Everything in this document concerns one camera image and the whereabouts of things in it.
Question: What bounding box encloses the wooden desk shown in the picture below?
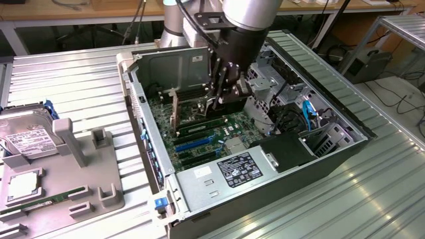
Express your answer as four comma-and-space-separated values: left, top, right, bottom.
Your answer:
0, 0, 419, 30

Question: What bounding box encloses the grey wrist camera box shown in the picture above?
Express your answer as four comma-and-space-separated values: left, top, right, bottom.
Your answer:
181, 23, 213, 48

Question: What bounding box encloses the silver CPU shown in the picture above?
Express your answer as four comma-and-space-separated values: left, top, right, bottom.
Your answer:
7, 173, 39, 199

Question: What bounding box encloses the grey parts rack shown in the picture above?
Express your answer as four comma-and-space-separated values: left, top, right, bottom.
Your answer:
0, 118, 127, 239

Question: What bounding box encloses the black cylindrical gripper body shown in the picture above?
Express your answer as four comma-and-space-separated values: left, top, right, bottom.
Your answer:
215, 28, 271, 74

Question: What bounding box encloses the open black PC case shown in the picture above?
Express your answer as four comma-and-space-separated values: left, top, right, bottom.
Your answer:
116, 28, 379, 239

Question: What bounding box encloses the green graphics card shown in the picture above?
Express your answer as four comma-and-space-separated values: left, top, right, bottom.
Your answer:
168, 87, 183, 134

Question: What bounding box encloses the blue expansion slot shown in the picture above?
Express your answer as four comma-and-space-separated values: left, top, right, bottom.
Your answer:
175, 135, 219, 153

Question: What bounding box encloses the installed green RAM stick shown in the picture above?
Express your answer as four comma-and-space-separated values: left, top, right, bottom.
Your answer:
177, 121, 229, 137

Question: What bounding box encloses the black power supply label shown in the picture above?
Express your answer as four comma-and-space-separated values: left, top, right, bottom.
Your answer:
216, 151, 259, 188

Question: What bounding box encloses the metal disk bay cage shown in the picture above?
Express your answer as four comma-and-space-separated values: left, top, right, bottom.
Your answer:
245, 42, 312, 132

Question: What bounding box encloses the silver power supply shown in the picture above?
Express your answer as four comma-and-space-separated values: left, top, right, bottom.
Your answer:
176, 145, 280, 213

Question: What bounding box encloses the black plastic shroud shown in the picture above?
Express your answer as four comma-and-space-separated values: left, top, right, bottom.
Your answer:
259, 133, 320, 174

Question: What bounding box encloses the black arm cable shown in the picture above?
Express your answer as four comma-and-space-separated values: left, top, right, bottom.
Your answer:
175, 0, 220, 52

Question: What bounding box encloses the dark grey floor box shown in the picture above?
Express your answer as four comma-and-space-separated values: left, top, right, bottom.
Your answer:
345, 49, 393, 85

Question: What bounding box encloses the black expansion slot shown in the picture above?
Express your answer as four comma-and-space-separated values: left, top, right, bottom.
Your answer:
179, 146, 221, 161
181, 153, 217, 168
173, 132, 213, 146

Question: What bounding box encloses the aluminium frame table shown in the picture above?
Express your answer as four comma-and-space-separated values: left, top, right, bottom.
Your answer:
352, 15, 425, 75

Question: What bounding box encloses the silver chipset heat sink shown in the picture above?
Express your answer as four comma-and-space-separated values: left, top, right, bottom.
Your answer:
225, 138, 247, 152

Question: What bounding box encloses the perforated metal disk bay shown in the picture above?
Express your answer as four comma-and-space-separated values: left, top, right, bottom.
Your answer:
299, 117, 364, 158

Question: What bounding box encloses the blue flat wire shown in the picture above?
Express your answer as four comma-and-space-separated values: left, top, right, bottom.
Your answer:
303, 99, 316, 132

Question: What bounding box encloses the green Dell motherboard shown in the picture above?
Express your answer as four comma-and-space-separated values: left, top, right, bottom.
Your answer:
143, 84, 267, 172

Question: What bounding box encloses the loose green RAM stick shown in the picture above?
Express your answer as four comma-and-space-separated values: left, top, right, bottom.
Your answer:
0, 188, 86, 216

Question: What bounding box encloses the blue disk caddy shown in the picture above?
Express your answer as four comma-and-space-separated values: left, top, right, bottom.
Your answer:
42, 99, 60, 121

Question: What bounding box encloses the silver hard disk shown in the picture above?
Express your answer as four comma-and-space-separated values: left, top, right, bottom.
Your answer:
0, 107, 58, 160

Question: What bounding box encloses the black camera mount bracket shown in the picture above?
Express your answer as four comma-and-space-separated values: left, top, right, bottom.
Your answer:
193, 11, 233, 31

